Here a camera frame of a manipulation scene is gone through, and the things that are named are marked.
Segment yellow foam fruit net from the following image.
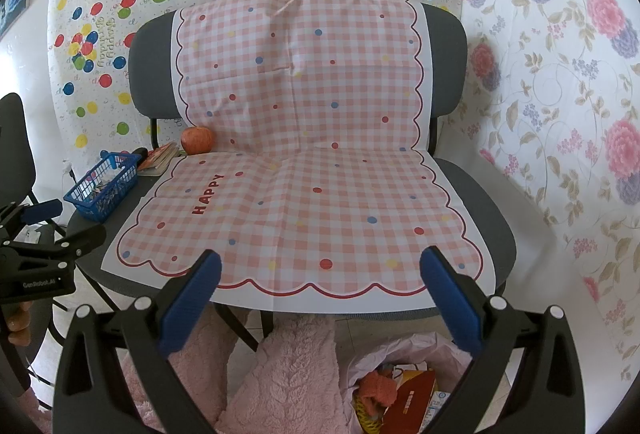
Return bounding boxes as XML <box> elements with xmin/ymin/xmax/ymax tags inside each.
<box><xmin>352</xmin><ymin>396</ymin><xmax>388</xmax><ymax>434</ymax></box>

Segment pink trash bag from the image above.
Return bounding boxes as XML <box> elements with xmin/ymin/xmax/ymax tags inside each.
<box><xmin>340</xmin><ymin>331</ymin><xmax>473</xmax><ymax>434</ymax></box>

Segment floral print sheet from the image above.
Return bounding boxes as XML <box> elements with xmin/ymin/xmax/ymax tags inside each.
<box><xmin>425</xmin><ymin>0</ymin><xmax>640</xmax><ymax>385</ymax></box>

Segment person's left hand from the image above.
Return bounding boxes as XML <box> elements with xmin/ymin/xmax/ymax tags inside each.
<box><xmin>0</xmin><ymin>301</ymin><xmax>33</xmax><ymax>350</ymax></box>

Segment pile of sunflower seed shells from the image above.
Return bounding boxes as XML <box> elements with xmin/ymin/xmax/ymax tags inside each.
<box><xmin>82</xmin><ymin>179</ymin><xmax>128</xmax><ymax>210</ymax></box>

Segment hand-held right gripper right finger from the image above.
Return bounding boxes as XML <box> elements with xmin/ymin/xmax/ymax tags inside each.
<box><xmin>419</xmin><ymin>245</ymin><xmax>588</xmax><ymax>434</ymax></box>

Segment black chair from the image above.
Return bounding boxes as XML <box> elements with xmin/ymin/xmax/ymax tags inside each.
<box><xmin>0</xmin><ymin>93</ymin><xmax>108</xmax><ymax>395</ymax></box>

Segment grey office chair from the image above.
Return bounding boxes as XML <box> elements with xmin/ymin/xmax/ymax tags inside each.
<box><xmin>65</xmin><ymin>0</ymin><xmax>517</xmax><ymax>355</ymax></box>

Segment white blue tissue pack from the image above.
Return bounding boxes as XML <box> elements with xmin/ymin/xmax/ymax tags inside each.
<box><xmin>425</xmin><ymin>389</ymin><xmax>453</xmax><ymax>430</ymax></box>

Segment red paper packet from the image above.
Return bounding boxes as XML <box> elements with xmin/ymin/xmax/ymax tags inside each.
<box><xmin>385</xmin><ymin>369</ymin><xmax>441</xmax><ymax>434</ymax></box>

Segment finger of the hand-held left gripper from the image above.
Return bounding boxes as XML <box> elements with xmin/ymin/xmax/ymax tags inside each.
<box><xmin>0</xmin><ymin>202</ymin><xmax>63</xmax><ymax>237</ymax></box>
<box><xmin>10</xmin><ymin>226</ymin><xmax>107</xmax><ymax>260</ymax></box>

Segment orange booklet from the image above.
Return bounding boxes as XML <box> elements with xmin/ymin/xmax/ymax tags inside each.
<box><xmin>137</xmin><ymin>142</ymin><xmax>182</xmax><ymax>177</ymax></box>

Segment red apple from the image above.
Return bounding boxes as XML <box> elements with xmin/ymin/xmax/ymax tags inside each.
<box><xmin>180</xmin><ymin>126</ymin><xmax>216</xmax><ymax>156</ymax></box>

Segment pink checked plastic cloth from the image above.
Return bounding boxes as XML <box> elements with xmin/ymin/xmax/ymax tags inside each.
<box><xmin>100</xmin><ymin>0</ymin><xmax>498</xmax><ymax>314</ymax></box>

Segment blue plastic basket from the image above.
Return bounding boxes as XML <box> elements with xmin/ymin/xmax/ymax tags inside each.
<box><xmin>63</xmin><ymin>153</ymin><xmax>142</xmax><ymax>222</ymax></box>

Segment salmon knit glove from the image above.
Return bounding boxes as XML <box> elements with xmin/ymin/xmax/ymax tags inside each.
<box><xmin>360</xmin><ymin>371</ymin><xmax>398</xmax><ymax>415</ymax></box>

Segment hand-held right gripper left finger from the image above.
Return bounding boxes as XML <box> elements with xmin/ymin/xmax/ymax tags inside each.
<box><xmin>52</xmin><ymin>250</ymin><xmax>228</xmax><ymax>434</ymax></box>

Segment pink plush trousers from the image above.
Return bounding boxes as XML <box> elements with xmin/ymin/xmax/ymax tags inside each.
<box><xmin>117</xmin><ymin>309</ymin><xmax>361</xmax><ymax>434</ymax></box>

